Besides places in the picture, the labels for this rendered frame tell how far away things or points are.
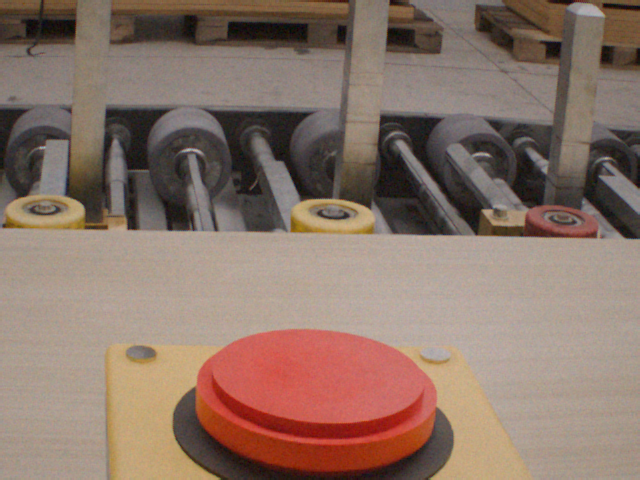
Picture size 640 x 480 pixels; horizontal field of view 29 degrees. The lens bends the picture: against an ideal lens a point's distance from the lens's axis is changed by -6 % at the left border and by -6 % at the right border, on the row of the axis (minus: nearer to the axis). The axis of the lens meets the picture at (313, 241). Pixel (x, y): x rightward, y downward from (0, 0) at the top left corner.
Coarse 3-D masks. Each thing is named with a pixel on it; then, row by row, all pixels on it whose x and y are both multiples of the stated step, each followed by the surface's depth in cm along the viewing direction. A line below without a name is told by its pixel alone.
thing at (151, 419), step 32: (128, 352) 24; (160, 352) 24; (192, 352) 24; (416, 352) 25; (448, 352) 25; (128, 384) 23; (160, 384) 23; (192, 384) 23; (448, 384) 24; (128, 416) 22; (160, 416) 22; (192, 416) 22; (448, 416) 23; (480, 416) 23; (128, 448) 21; (160, 448) 21; (192, 448) 21; (224, 448) 21; (448, 448) 21; (480, 448) 22; (512, 448) 22
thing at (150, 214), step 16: (0, 176) 182; (128, 176) 186; (144, 176) 185; (240, 176) 189; (0, 192) 175; (16, 192) 175; (144, 192) 179; (224, 192) 181; (528, 192) 196; (544, 192) 193; (0, 208) 169; (144, 208) 173; (160, 208) 173; (224, 208) 175; (240, 208) 176; (384, 208) 180; (0, 224) 163; (144, 224) 167; (160, 224) 167; (224, 224) 169; (240, 224) 170
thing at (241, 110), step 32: (0, 128) 180; (224, 128) 186; (288, 128) 187; (416, 128) 190; (512, 128) 193; (544, 128) 194; (608, 128) 195; (0, 160) 182; (128, 160) 185; (288, 160) 189; (384, 160) 191; (128, 192) 187; (256, 192) 190; (384, 192) 193; (448, 192) 195; (256, 224) 178; (416, 224) 183
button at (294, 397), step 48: (288, 336) 23; (336, 336) 23; (240, 384) 21; (288, 384) 21; (336, 384) 21; (384, 384) 21; (432, 384) 22; (240, 432) 20; (288, 432) 20; (336, 432) 20; (384, 432) 20
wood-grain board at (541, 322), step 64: (0, 256) 112; (64, 256) 113; (128, 256) 114; (192, 256) 115; (256, 256) 117; (320, 256) 118; (384, 256) 119; (448, 256) 120; (512, 256) 121; (576, 256) 123; (0, 320) 99; (64, 320) 100; (128, 320) 102; (192, 320) 103; (256, 320) 104; (320, 320) 105; (384, 320) 106; (448, 320) 107; (512, 320) 107; (576, 320) 108; (0, 384) 89; (64, 384) 90; (512, 384) 96; (576, 384) 97; (0, 448) 81; (64, 448) 82; (576, 448) 87
